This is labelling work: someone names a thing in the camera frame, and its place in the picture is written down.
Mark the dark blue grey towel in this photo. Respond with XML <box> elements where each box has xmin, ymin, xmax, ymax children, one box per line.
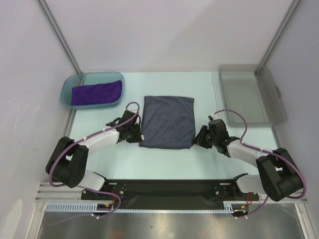
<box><xmin>139</xmin><ymin>96</ymin><xmax>195</xmax><ymax>150</ymax></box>

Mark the purple towel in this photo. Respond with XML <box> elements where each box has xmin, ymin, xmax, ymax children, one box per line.
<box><xmin>71</xmin><ymin>80</ymin><xmax>123</xmax><ymax>106</ymax></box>

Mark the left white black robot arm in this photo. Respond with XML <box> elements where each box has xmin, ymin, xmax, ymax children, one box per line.
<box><xmin>45</xmin><ymin>110</ymin><xmax>143</xmax><ymax>199</ymax></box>

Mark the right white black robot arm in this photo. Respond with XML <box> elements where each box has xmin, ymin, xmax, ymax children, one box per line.
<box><xmin>192</xmin><ymin>119</ymin><xmax>306</xmax><ymax>202</ymax></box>

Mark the clear grey plastic bin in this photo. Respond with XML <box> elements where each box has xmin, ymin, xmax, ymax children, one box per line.
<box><xmin>218</xmin><ymin>64</ymin><xmax>287</xmax><ymax>127</ymax></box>

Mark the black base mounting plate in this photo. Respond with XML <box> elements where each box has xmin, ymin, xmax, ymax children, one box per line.
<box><xmin>81</xmin><ymin>179</ymin><xmax>259</xmax><ymax>209</ymax></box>

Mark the teal plastic bin lid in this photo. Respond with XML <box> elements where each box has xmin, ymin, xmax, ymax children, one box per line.
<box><xmin>60</xmin><ymin>72</ymin><xmax>125</xmax><ymax>110</ymax></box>

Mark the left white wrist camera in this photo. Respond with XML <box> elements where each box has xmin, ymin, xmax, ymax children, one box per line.
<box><xmin>135</xmin><ymin>115</ymin><xmax>141</xmax><ymax>125</ymax></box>

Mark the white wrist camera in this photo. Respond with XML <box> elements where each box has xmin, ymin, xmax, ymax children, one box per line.
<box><xmin>208</xmin><ymin>114</ymin><xmax>216</xmax><ymax>120</ymax></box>
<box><xmin>135</xmin><ymin>115</ymin><xmax>141</xmax><ymax>125</ymax></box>

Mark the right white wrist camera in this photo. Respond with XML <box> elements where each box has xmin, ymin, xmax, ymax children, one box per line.
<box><xmin>208</xmin><ymin>114</ymin><xmax>216</xmax><ymax>120</ymax></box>

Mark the light blue cable duct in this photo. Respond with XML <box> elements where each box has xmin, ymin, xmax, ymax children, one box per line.
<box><xmin>45</xmin><ymin>202</ymin><xmax>247</xmax><ymax>214</ymax></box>

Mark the right aluminium corner post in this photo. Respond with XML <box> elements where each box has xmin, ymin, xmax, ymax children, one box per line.
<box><xmin>255</xmin><ymin>0</ymin><xmax>302</xmax><ymax>75</ymax></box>

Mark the aluminium corner post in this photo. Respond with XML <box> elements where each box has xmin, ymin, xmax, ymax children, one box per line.
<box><xmin>255</xmin><ymin>0</ymin><xmax>302</xmax><ymax>75</ymax></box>
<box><xmin>36</xmin><ymin>0</ymin><xmax>82</xmax><ymax>74</ymax></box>

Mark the left aluminium corner post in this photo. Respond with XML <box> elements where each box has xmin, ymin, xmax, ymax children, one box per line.
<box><xmin>36</xmin><ymin>0</ymin><xmax>82</xmax><ymax>74</ymax></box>

